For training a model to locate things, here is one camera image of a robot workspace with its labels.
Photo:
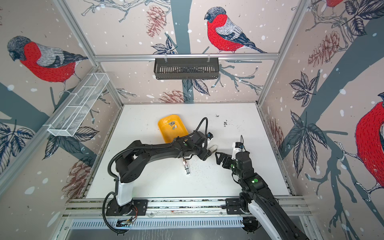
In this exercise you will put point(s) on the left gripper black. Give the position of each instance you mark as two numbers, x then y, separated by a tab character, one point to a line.
206	154

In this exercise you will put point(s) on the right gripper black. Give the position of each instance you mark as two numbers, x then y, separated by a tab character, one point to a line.
228	158

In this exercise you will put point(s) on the white pink stapler body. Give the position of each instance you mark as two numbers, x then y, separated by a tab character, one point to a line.
186	166

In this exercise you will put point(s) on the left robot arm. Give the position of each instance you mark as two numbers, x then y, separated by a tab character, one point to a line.
127	165

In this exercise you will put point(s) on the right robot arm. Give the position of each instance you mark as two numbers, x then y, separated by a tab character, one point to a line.
256	200

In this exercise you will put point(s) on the yellow plastic tray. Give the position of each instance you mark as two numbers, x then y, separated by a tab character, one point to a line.
166	130

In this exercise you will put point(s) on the staple strips pile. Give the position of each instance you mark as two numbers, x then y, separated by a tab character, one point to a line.
173	125

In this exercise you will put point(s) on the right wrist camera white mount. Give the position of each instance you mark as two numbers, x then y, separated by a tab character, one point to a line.
238	147

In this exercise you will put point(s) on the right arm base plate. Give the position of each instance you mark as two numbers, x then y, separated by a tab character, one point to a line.
236	206

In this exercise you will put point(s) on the aluminium rail front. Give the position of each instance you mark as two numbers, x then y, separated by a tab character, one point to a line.
183	207

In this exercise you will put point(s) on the black hanging wire basket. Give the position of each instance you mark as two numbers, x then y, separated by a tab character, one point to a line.
186	69

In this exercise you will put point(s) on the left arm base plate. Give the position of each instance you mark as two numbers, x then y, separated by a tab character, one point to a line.
136	207

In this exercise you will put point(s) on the white wire mesh shelf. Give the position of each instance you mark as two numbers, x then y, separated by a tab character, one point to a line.
71	117

